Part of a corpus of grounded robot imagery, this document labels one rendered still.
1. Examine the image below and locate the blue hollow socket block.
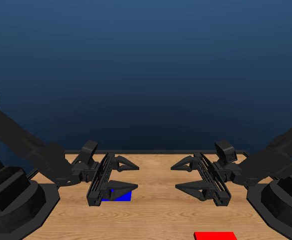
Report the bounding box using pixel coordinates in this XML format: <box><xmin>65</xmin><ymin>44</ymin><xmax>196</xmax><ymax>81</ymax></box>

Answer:
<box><xmin>101</xmin><ymin>189</ymin><xmax>132</xmax><ymax>202</ymax></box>

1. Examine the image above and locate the thin red peg bar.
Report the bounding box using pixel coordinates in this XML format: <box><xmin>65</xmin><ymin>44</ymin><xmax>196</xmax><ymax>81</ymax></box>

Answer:
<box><xmin>194</xmin><ymin>231</ymin><xmax>237</xmax><ymax>240</ymax></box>

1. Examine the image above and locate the black table frame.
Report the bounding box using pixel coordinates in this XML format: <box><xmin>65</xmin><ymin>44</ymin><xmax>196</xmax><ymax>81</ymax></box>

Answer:
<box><xmin>27</xmin><ymin>149</ymin><xmax>250</xmax><ymax>181</ymax></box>

